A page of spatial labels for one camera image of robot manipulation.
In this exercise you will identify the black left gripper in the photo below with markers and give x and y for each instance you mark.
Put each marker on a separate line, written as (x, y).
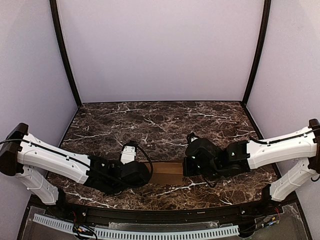
(144, 175)

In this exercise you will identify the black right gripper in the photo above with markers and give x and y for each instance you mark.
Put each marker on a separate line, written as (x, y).
(190, 167)

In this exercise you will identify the brown cardboard box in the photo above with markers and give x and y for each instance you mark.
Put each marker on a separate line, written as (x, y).
(167, 173)

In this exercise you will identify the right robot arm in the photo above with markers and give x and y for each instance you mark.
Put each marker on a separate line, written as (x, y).
(304, 145)

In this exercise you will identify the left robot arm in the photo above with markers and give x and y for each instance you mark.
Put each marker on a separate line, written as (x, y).
(22, 155)

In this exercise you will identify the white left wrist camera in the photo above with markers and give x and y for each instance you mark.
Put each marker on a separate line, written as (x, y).
(128, 153)

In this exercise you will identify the black front table rail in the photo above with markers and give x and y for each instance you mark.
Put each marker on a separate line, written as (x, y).
(240, 213)

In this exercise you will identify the white slotted cable duct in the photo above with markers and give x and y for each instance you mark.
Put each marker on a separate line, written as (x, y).
(130, 231)

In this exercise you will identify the black left frame post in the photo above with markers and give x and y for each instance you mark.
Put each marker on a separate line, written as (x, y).
(63, 51)

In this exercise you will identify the black frame post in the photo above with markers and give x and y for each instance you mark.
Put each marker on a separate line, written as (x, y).
(63, 51)
(258, 51)

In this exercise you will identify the black right frame post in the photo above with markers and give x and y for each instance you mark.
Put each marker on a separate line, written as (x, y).
(258, 51)

